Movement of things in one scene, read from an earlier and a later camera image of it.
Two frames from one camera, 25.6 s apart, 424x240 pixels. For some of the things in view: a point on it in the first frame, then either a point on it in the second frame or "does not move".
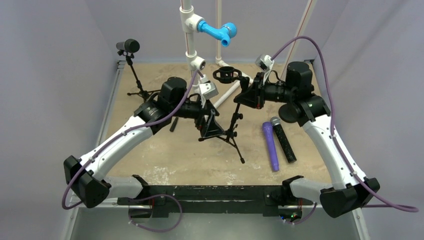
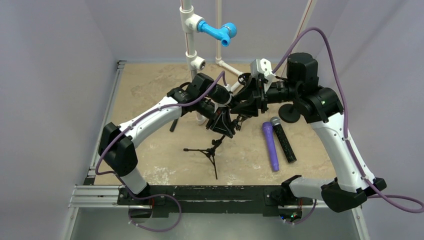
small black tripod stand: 129,56 → 210,152
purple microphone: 268,128 does not move
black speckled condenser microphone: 289,152 does not move
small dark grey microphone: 129,45 → 219,94
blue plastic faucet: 224,34 does not move
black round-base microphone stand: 289,113 does not move
